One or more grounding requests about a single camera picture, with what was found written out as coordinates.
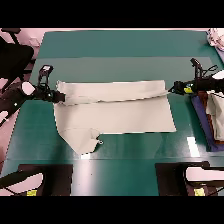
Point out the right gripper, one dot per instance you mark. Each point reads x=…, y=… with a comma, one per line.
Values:
x=181, y=87

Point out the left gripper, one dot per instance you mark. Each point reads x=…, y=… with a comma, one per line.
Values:
x=55, y=96

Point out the white T-shirt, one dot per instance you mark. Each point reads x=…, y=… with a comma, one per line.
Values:
x=116, y=110

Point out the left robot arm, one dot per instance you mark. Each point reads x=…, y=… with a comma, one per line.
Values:
x=18, y=96

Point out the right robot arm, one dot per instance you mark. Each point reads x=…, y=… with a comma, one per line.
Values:
x=210, y=84

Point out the rust garment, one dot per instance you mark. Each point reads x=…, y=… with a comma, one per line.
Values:
x=205, y=106

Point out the purple garment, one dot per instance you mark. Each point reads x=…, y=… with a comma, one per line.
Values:
x=200, y=116

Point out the white garment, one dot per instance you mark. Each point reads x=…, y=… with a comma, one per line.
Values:
x=216, y=113

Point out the black office chair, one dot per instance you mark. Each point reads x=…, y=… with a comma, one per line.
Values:
x=15, y=60

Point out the heap of clothes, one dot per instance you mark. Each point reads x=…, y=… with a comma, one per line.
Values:
x=216, y=36

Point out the black mounting plate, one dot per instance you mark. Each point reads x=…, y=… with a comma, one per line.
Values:
x=58, y=178
x=168, y=178

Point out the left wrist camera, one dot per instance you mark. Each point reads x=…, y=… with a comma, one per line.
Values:
x=44, y=75

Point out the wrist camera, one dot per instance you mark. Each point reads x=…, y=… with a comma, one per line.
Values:
x=196, y=66
x=44, y=75

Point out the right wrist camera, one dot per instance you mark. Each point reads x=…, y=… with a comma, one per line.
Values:
x=196, y=66

